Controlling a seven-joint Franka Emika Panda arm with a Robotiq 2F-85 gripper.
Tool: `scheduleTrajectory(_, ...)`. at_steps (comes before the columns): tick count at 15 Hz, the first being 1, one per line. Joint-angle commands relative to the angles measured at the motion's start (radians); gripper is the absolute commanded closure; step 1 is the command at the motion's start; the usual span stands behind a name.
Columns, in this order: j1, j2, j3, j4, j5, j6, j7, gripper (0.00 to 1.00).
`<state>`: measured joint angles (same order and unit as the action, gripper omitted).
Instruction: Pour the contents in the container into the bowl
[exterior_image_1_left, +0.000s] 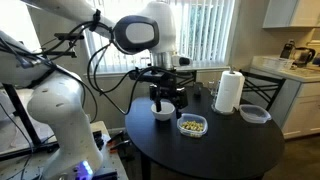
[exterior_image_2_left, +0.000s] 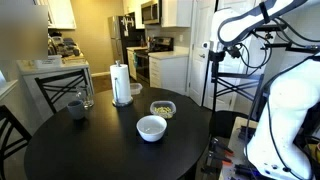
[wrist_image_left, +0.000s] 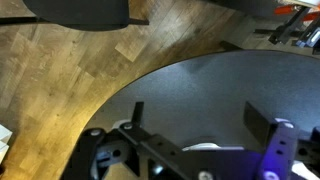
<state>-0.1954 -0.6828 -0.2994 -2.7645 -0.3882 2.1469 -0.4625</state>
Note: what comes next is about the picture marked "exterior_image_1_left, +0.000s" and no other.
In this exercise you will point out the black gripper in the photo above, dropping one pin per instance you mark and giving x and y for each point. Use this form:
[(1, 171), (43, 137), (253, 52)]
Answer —
[(168, 91)]

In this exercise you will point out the yellow candy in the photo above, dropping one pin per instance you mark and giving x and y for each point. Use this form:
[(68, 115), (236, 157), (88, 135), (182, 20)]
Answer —
[(193, 126), (199, 126), (186, 125)]

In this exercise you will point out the clear plastic food container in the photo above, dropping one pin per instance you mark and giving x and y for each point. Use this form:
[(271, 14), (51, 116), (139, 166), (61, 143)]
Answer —
[(182, 131)]

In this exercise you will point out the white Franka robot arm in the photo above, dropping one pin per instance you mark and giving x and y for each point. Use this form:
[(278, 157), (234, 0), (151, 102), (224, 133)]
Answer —
[(60, 110)]

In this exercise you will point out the white ceramic bowl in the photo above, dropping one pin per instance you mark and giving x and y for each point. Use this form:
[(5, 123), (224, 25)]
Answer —
[(163, 115)]

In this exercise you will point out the grey mug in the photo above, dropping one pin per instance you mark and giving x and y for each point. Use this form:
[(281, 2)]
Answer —
[(198, 89)]

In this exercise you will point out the black metal chair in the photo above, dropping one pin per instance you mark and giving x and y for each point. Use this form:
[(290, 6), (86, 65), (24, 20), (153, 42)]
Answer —
[(190, 77), (263, 77)]

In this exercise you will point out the clear drinking glass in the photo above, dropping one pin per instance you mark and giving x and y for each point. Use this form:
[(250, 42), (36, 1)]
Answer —
[(212, 88)]

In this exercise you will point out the white paper towel roll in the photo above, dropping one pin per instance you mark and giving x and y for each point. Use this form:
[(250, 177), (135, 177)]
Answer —
[(228, 93)]

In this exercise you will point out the metal paper towel holder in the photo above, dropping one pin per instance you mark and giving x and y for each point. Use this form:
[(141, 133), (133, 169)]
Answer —
[(231, 69)]

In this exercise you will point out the white robot mounting platform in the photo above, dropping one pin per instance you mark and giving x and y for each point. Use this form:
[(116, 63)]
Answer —
[(110, 160)]

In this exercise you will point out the white vertical window blinds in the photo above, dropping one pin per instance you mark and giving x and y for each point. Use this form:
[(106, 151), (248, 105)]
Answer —
[(206, 30)]

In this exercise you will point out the clear plastic countertop bin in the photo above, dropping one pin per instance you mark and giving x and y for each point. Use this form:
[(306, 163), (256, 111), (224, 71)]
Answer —
[(276, 62)]

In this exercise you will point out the black coffee maker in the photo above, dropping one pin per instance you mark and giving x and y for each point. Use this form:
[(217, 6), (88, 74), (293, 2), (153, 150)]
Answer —
[(286, 50)]

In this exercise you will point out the white kitchen counter cabinet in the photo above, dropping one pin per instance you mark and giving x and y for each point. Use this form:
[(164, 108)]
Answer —
[(306, 103)]

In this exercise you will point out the black electric kettle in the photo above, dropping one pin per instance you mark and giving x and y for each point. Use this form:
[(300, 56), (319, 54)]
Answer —
[(304, 56)]

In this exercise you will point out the black tripod stand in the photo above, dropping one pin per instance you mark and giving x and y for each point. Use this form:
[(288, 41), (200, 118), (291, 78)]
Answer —
[(20, 113)]

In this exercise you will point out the white upper kitchen cabinet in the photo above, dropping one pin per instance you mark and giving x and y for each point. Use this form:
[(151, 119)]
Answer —
[(290, 13)]

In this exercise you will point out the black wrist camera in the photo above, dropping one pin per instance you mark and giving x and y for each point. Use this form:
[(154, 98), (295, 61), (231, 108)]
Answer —
[(140, 74)]

